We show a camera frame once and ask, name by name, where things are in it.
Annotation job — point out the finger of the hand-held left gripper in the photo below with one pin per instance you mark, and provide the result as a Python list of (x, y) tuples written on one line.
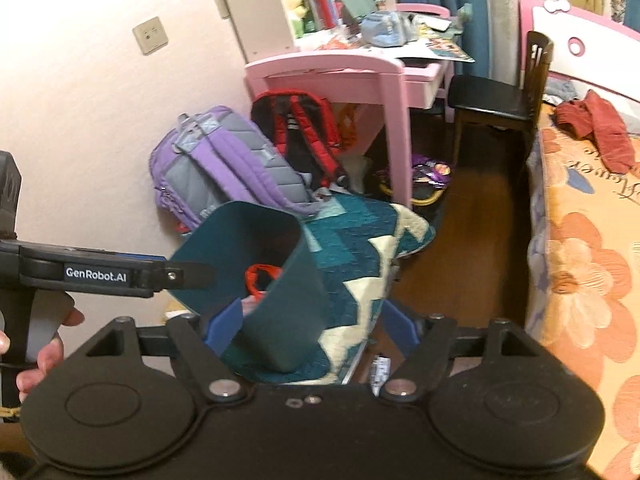
[(192, 275), (145, 258)]

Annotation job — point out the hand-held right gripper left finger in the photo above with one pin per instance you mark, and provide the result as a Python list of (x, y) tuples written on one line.
[(222, 327)]

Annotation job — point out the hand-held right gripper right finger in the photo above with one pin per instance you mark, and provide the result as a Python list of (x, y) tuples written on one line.
[(400, 327)]

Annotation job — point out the purple white wrapper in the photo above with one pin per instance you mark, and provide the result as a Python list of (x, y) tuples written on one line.
[(380, 372)]

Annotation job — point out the red plastic bag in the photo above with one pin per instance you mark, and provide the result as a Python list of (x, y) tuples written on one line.
[(255, 280)]

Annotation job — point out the dark green plastic bin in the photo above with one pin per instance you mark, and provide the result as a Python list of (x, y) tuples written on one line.
[(295, 310)]

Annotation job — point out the person's left hand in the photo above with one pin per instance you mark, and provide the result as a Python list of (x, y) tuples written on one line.
[(50, 352)]

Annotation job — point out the teal patchwork quilt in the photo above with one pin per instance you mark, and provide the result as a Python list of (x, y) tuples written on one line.
[(350, 260)]

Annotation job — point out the purple grey backpack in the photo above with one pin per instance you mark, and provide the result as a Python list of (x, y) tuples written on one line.
[(225, 160)]

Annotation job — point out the purple snack bag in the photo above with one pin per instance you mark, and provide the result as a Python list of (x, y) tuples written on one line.
[(432, 172)]

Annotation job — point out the black red backpack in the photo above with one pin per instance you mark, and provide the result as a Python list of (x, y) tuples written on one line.
[(305, 140)]

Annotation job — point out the orange floral bedsheet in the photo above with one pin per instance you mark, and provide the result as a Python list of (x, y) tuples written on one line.
[(590, 260)]

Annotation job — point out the dark wooden chair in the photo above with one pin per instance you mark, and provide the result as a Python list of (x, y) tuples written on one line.
[(485, 95)]

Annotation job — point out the pink desk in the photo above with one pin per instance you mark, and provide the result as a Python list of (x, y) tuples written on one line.
[(350, 75)]

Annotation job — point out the white paper sheets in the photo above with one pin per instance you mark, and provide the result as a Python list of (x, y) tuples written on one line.
[(415, 52)]

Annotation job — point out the white bookshelf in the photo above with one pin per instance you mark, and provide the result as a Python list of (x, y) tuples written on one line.
[(255, 5)]

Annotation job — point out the orange snack packet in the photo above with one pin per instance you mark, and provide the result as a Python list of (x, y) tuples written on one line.
[(340, 40)]

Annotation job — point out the colourful magazine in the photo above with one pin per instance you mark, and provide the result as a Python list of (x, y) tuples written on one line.
[(450, 49)]

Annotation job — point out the red garment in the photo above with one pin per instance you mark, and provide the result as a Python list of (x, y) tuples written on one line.
[(605, 130)]

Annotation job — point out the light blue pillow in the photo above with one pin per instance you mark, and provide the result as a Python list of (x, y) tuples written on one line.
[(562, 91)]

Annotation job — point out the yellow plush toy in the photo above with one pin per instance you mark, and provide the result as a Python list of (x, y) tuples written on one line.
[(292, 2)]

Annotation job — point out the white tree print curtain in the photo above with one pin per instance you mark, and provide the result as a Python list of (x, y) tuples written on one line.
[(505, 35)]

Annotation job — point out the grey green desk clamp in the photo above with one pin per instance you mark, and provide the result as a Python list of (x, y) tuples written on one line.
[(465, 13)]

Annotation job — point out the bed with floral orange cover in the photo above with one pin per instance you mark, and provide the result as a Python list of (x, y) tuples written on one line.
[(610, 60)]

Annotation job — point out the beige wall socket plate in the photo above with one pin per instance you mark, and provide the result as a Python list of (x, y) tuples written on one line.
[(150, 35)]

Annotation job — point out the small beige wall switch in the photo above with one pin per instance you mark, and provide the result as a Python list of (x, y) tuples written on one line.
[(221, 7)]

